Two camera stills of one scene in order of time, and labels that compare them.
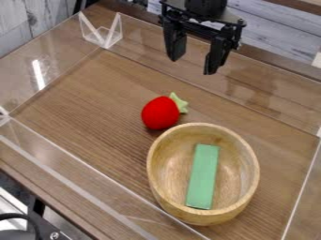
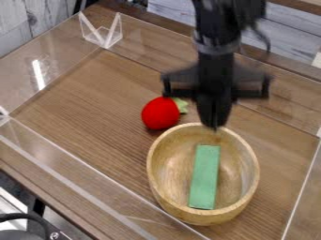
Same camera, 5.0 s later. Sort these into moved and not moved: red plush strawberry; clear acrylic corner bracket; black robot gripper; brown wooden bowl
Moved: black robot gripper
Not moved: clear acrylic corner bracket; red plush strawberry; brown wooden bowl
